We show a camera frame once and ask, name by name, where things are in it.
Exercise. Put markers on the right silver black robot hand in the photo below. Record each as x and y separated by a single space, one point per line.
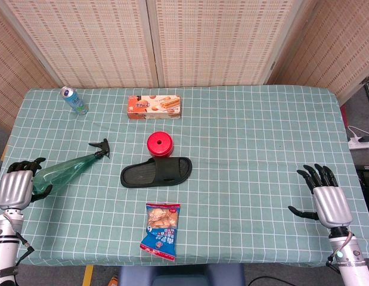
331 202

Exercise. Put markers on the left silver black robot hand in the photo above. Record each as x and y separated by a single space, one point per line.
14 187

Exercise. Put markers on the green spray bottle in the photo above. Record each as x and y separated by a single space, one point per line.
65 169

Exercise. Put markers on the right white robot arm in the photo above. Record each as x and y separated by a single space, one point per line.
351 259

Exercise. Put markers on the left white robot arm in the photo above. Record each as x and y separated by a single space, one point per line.
3 241

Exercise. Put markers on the black box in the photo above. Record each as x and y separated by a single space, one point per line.
366 178

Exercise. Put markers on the white power strip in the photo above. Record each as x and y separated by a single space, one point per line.
359 144

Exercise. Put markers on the blue white drink can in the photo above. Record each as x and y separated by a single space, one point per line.
74 100

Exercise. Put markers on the green checked tablecloth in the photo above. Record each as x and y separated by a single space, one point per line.
232 167

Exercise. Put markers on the black rubber slipper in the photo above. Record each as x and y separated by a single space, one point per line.
154 172

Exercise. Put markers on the blue snack bag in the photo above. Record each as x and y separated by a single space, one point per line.
160 229

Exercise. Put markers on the red round container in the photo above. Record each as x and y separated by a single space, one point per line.
160 144

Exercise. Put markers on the orange biscuit box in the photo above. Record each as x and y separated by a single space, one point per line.
154 106

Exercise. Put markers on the blue chair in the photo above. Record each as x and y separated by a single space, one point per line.
181 274

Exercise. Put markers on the bamboo folding screen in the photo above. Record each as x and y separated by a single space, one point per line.
172 41

